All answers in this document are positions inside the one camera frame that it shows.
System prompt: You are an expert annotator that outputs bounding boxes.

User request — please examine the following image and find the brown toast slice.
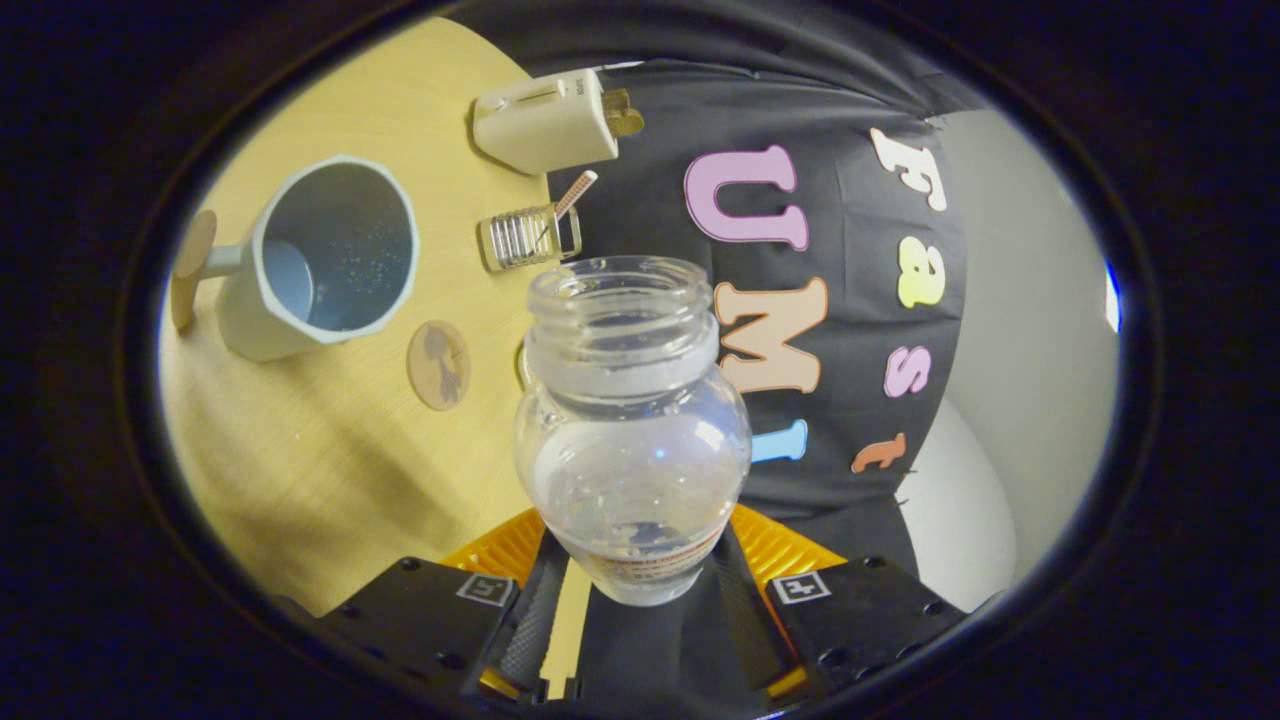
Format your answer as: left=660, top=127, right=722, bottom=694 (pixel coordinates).
left=600, top=88, right=646, bottom=138

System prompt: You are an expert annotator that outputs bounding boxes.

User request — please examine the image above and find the round printed wooden coaster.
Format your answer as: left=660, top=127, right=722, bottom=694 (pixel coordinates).
left=406, top=319, right=472, bottom=412

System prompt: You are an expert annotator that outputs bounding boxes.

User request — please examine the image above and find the small wire basket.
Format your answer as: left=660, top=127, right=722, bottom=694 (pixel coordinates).
left=478, top=203, right=583, bottom=273

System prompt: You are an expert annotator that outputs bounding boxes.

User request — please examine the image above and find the wooden table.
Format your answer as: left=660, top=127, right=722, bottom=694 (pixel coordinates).
left=160, top=15, right=591, bottom=616

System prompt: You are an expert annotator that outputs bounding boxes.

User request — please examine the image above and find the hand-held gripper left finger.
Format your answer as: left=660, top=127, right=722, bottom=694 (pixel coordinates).
left=315, top=507, right=571, bottom=701

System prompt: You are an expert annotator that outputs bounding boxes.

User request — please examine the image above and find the plain wooden disc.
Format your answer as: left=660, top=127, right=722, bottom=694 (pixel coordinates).
left=168, top=208, right=219, bottom=333

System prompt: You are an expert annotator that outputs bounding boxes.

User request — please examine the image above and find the clear glass bottle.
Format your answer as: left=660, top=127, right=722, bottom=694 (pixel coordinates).
left=513, top=255, right=753, bottom=608

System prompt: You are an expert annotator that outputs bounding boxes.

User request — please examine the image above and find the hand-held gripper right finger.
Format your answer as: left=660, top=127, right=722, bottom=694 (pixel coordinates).
left=700, top=503, right=971, bottom=701

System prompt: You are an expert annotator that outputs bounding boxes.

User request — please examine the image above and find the pale blue cup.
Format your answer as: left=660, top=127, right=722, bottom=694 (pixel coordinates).
left=213, top=155, right=421, bottom=363

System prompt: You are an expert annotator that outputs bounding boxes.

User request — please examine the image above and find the white toaster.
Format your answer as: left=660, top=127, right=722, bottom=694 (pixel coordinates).
left=471, top=68, right=621, bottom=177

